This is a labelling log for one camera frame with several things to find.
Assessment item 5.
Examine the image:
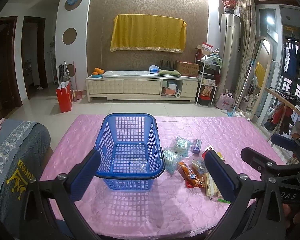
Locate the bowl of oranges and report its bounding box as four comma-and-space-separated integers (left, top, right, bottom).
91, 68, 104, 78

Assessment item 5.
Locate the red flower vase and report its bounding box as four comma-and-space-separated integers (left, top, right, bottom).
222, 0, 238, 14

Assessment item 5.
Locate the grey sofa with cover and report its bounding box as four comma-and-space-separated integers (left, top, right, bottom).
0, 119, 51, 238

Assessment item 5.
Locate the blue plastic basket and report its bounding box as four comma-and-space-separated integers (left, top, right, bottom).
94, 113, 165, 191

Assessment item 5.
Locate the cardboard box on cabinet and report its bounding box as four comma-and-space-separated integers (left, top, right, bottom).
174, 61, 199, 77

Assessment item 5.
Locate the white metal shelf rack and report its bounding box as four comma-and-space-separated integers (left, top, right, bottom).
195, 42, 223, 105

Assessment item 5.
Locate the orange cartoon snack pack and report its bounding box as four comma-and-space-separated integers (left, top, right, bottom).
178, 161, 202, 187

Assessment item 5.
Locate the blue striped cookie bag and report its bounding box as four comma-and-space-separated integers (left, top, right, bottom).
163, 147, 182, 175

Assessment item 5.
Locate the pink quilted tablecloth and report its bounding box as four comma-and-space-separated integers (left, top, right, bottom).
41, 113, 282, 239

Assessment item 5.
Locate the pink gift bag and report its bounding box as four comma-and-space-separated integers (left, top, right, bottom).
216, 89, 234, 110

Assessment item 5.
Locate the yellow cloth tv cover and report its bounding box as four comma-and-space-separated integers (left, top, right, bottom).
110, 14, 187, 53

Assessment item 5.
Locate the cream tv cabinet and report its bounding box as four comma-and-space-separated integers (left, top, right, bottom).
85, 70, 199, 102

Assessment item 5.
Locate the arched floor mirror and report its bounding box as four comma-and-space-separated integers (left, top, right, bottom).
247, 36, 273, 120

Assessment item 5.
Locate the red paper bag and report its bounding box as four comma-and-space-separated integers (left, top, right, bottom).
56, 81, 72, 113

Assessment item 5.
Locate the silver standing air conditioner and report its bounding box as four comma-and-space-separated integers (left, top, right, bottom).
214, 13, 241, 102

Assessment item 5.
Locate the green-edged cracker pack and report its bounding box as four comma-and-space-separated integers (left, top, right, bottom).
204, 172, 230, 204

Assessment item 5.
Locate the red yellow snack pouch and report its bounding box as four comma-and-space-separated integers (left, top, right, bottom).
201, 144, 225, 162

